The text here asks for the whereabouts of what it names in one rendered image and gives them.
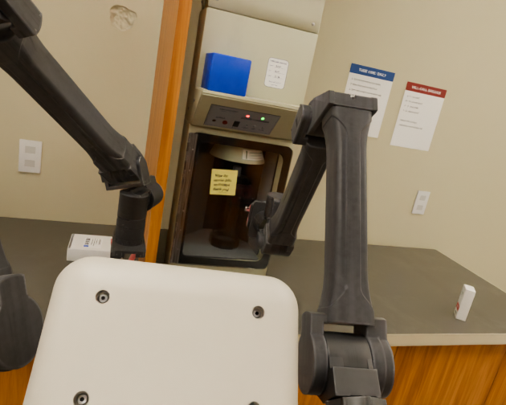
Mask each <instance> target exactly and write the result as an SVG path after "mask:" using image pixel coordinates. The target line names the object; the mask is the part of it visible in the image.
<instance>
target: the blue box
mask: <svg viewBox="0 0 506 405"><path fill-rule="evenodd" d="M250 70H251V60H249V59H241V58H238V57H234V56H230V55H223V54H219V53H215V52H211V53H206V58H205V63H204V69H203V74H202V84H201V87H202V88H204V89H207V90H210V91H214V92H222V93H226V94H231V95H236V96H243V97H245V95H246V92H247V84H248V79H249V75H250Z"/></svg>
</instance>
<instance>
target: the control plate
mask: <svg viewBox="0 0 506 405"><path fill-rule="evenodd" d="M246 115H250V117H246ZM262 117H264V120H261V118H262ZM213 119H215V120H216V121H212V120H213ZM279 119H280V116H276V115H271V114H266V113H261V112H253V111H248V110H244V109H239V108H231V107H226V106H221V105H216V104H211V106H210V109H209V112H208V114H207V116H206V119H205V122H204V125H211V126H217V127H222V128H227V129H237V130H242V131H247V132H253V133H262V134H267V135H270V133H271V131H272V130H273V129H274V127H275V125H276V123H277V122H278V120H279ZM223 121H227V124H226V125H224V124H223V123H222V122H223ZM235 121H240V123H239V126H238V127H234V126H232V125H233V124H234V122H235ZM245 124H247V125H248V126H247V127H246V126H245ZM253 125H255V126H256V127H255V128H253ZM261 127H264V129H261Z"/></svg>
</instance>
